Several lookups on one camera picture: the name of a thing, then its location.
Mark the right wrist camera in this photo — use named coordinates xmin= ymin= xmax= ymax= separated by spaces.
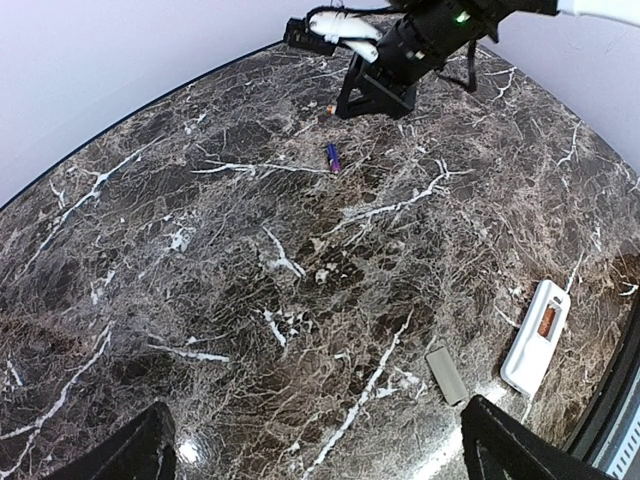
xmin=283 ymin=7 xmax=383 ymax=63

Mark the white remote control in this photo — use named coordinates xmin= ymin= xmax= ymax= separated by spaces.
xmin=500 ymin=280 xmax=571 ymax=398

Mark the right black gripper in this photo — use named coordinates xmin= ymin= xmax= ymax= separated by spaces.
xmin=336 ymin=50 xmax=440 ymax=119

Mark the black front rail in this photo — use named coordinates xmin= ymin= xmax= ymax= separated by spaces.
xmin=565 ymin=316 xmax=639 ymax=473

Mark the white slotted cable duct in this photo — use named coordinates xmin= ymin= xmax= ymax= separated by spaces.
xmin=600 ymin=405 xmax=639 ymax=479

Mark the grey battery cover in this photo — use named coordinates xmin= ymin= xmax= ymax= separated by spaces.
xmin=426 ymin=347 xmax=468 ymax=406

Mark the blue battery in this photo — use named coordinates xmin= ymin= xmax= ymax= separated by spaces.
xmin=326 ymin=143 xmax=342 ymax=174

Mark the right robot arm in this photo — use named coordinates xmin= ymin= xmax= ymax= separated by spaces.
xmin=336 ymin=1 xmax=639 ymax=119

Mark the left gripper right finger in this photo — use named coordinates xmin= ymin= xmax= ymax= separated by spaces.
xmin=461 ymin=395 xmax=610 ymax=480

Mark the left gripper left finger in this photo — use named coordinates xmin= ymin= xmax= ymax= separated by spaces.
xmin=47 ymin=401 xmax=176 ymax=480

